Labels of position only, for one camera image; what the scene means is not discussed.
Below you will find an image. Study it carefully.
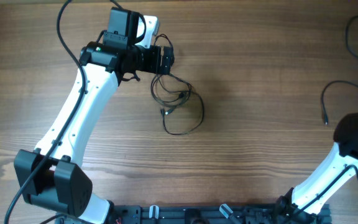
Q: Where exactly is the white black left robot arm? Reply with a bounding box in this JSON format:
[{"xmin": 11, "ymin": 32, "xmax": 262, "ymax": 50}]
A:
[{"xmin": 14, "ymin": 7, "xmax": 172, "ymax": 223}]

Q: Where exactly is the black thin usb cable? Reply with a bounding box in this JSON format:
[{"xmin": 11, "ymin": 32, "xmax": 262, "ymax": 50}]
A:
[{"xmin": 320, "ymin": 14, "xmax": 358, "ymax": 126}]

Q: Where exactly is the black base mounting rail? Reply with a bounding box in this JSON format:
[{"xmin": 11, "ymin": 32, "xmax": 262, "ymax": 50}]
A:
[{"xmin": 54, "ymin": 203, "xmax": 332, "ymax": 224}]

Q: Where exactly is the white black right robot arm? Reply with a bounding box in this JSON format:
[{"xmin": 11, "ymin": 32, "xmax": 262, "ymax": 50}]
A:
[{"xmin": 275, "ymin": 113, "xmax": 358, "ymax": 223}]

